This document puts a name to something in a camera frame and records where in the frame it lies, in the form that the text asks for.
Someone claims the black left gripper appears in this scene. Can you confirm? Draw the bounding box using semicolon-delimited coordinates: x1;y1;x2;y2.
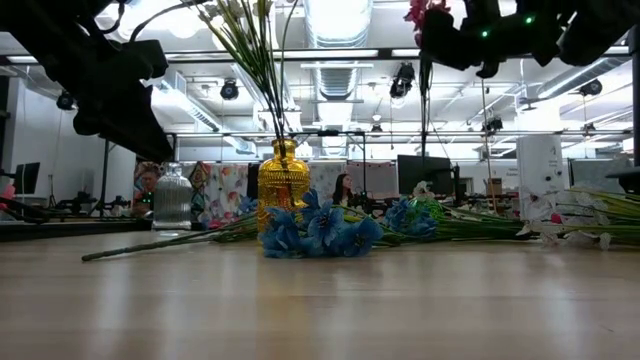
72;38;174;163

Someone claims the black aluminium table frame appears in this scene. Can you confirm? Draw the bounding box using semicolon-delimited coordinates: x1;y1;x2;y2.
0;218;156;244

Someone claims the yellow embossed glass vase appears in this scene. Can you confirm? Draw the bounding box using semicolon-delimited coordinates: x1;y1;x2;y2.
256;138;312;234

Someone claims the grey cubicle partition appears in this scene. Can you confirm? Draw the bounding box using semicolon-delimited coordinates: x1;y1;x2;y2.
344;160;399;199
569;157;634;194

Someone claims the thin hanging cable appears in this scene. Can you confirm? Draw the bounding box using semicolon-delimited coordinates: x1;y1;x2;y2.
479;77;496;214

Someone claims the large black monitor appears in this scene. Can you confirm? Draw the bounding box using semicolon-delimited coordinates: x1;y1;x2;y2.
397;154;454;197

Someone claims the green embossed glass vase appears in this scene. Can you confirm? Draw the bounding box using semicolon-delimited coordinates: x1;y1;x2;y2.
407;197;446;222

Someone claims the floral fabric partition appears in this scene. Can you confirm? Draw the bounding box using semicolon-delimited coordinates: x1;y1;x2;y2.
192;162;251;224

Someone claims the small black monitor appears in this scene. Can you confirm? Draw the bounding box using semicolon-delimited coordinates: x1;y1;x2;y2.
12;161;42;196

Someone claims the clear ribbed glass vase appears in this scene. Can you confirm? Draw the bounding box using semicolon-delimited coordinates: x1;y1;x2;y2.
152;161;194;232

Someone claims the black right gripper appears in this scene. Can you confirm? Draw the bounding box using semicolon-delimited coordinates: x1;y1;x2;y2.
419;7;501;79

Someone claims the white tall appliance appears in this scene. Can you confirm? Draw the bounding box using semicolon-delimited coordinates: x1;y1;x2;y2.
516;134;567;222

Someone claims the person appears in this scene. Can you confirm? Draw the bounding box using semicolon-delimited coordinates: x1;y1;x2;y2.
331;172;357;209
133;164;162;217

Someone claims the silver ceiling duct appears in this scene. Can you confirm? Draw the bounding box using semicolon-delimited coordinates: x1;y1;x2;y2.
303;0;374;101

